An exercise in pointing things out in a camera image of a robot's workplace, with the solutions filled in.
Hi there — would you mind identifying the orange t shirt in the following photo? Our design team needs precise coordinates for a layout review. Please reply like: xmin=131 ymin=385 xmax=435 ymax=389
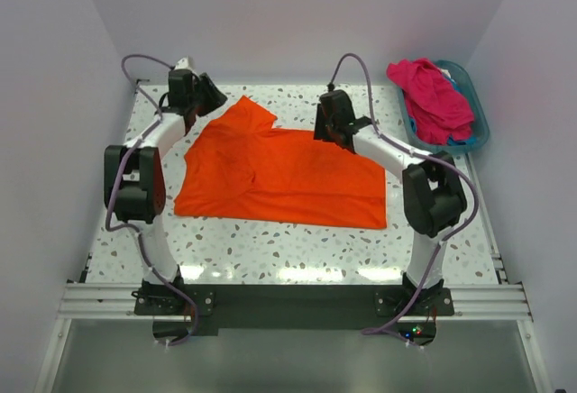
xmin=174 ymin=96 xmax=387 ymax=229

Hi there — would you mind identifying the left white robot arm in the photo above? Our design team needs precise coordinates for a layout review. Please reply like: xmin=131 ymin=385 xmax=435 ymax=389
xmin=104 ymin=68 xmax=227 ymax=287

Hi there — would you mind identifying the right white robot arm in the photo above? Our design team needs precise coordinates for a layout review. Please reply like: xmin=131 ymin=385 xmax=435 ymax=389
xmin=314 ymin=88 xmax=467 ymax=289

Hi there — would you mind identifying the pink t shirt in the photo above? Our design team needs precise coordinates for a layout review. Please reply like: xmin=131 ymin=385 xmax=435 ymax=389
xmin=386 ymin=58 xmax=453 ymax=145

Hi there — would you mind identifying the teal plastic basket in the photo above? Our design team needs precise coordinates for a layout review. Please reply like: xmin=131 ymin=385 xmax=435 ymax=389
xmin=393 ymin=59 xmax=490 ymax=156

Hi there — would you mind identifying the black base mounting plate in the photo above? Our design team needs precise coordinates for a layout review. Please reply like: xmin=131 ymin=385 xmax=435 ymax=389
xmin=132 ymin=283 xmax=455 ymax=342

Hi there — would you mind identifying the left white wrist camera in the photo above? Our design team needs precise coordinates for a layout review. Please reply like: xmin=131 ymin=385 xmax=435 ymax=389
xmin=174 ymin=56 xmax=197 ymax=74

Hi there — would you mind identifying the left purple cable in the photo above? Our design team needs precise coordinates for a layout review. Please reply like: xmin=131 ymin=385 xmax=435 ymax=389
xmin=104 ymin=53 xmax=199 ymax=348

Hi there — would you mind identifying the purple cable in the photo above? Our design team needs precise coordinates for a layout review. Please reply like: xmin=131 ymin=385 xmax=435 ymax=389
xmin=326 ymin=53 xmax=480 ymax=338
xmin=104 ymin=53 xmax=199 ymax=348

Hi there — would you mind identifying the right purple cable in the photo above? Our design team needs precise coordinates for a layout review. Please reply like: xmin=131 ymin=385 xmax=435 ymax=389
xmin=326 ymin=53 xmax=480 ymax=338

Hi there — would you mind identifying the aluminium rail frame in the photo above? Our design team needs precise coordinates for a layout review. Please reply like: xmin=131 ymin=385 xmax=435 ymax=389
xmin=33 ymin=153 xmax=554 ymax=393

